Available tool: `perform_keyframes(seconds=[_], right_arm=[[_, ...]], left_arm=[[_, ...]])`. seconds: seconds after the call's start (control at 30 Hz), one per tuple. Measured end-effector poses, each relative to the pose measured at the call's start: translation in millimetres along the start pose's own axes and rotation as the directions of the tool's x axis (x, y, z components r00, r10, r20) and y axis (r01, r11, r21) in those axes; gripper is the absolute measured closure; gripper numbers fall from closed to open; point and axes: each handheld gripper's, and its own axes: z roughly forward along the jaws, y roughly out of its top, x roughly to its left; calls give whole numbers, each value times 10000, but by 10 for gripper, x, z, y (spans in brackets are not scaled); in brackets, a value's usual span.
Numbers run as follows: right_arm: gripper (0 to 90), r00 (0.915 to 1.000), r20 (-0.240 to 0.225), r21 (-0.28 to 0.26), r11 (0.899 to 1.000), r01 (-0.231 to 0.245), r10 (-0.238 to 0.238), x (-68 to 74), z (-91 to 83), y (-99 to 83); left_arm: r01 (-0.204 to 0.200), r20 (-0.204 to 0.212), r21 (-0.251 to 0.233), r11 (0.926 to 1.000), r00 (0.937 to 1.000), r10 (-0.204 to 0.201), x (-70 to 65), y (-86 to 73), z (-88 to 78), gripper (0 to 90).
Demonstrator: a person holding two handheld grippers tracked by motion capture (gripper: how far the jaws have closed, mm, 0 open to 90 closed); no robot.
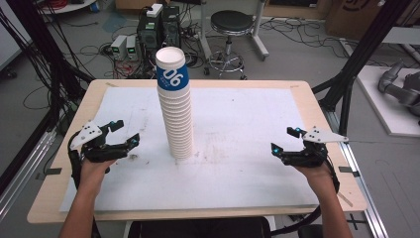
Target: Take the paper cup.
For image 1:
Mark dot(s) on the person's dark lap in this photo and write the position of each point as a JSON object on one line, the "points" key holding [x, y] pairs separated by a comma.
{"points": [[198, 228]]}

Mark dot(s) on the white box on computer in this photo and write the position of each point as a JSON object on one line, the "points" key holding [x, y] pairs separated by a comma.
{"points": [[154, 10]]}

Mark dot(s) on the blue tape roll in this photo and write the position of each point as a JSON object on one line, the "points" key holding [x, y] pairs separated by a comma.
{"points": [[95, 7]]}

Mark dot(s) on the white floor board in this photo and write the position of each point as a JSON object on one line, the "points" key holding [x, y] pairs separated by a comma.
{"points": [[383, 105]]}

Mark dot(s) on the black computer tower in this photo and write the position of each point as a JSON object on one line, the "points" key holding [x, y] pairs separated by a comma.
{"points": [[150, 34], [171, 28]]}

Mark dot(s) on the brown cardboard box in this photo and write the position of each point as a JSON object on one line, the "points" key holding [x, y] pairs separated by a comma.
{"points": [[356, 16]]}

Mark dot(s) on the person's right hand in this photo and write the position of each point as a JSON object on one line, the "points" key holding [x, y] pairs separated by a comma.
{"points": [[318, 177]]}

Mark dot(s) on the black tape strip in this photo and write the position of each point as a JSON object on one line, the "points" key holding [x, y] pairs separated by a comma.
{"points": [[348, 170], [52, 171]]}

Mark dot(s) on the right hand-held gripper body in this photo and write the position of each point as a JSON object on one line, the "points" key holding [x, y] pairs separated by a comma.
{"points": [[322, 136]]}

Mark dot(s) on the white round table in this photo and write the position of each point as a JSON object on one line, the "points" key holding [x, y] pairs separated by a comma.
{"points": [[67, 6]]}

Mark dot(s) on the white table mat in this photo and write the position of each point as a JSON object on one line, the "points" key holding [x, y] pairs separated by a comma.
{"points": [[231, 178]]}

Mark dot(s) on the person's left hand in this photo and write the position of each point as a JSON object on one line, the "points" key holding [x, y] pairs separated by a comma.
{"points": [[94, 172]]}

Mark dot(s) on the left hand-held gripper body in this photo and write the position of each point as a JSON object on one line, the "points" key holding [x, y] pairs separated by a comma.
{"points": [[88, 134]]}

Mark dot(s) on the black round stool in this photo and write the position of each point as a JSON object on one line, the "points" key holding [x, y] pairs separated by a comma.
{"points": [[231, 21]]}

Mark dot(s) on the stack of white paper cups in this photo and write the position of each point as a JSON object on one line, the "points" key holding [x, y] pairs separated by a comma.
{"points": [[176, 112]]}

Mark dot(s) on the white bench power supply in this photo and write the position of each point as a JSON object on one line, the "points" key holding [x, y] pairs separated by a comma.
{"points": [[131, 47], [118, 46]]}

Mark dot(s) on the aluminium rail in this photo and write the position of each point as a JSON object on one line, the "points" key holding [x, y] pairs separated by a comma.
{"points": [[23, 168], [361, 188]]}

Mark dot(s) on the black metal stand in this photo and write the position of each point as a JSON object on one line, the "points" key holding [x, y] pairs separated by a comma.
{"points": [[366, 49]]}

